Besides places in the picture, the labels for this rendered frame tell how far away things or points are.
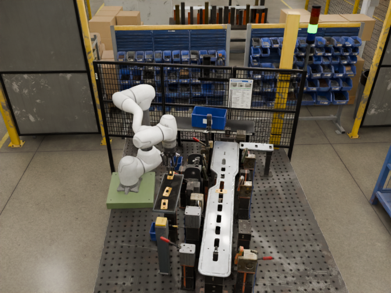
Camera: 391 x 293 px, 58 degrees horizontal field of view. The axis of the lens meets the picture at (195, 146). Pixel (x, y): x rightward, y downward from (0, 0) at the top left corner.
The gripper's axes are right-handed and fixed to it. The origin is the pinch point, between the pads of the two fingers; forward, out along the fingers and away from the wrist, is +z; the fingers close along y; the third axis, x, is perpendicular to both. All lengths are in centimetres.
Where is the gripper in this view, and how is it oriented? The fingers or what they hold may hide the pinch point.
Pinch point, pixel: (170, 170)
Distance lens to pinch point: 238.3
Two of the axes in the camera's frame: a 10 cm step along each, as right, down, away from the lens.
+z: 0.0, 8.3, 5.5
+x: 1.2, -5.5, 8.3
